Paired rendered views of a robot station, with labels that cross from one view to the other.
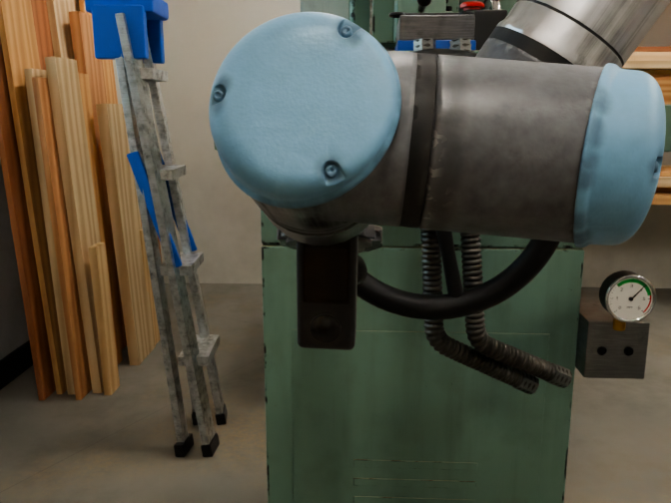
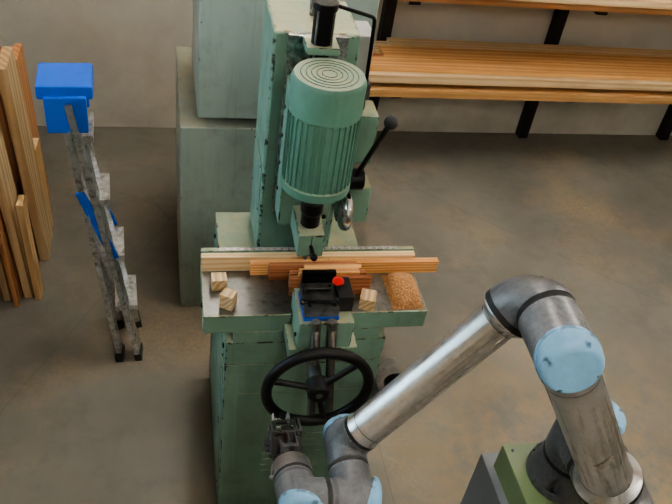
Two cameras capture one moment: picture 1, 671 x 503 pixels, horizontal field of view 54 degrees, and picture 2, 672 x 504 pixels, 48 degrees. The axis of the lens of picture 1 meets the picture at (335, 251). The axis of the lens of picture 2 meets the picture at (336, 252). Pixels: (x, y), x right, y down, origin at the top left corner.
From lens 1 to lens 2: 1.50 m
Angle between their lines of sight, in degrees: 32
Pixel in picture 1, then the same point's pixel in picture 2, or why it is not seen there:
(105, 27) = (55, 113)
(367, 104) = not seen: outside the picture
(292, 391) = (236, 415)
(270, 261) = (228, 371)
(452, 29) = (329, 313)
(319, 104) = not seen: outside the picture
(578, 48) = (369, 444)
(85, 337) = (16, 263)
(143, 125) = (89, 178)
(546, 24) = (361, 438)
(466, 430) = not seen: hidden behind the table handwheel
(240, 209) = (96, 60)
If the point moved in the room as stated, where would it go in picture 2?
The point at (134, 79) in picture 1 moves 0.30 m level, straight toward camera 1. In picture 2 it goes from (81, 149) to (110, 204)
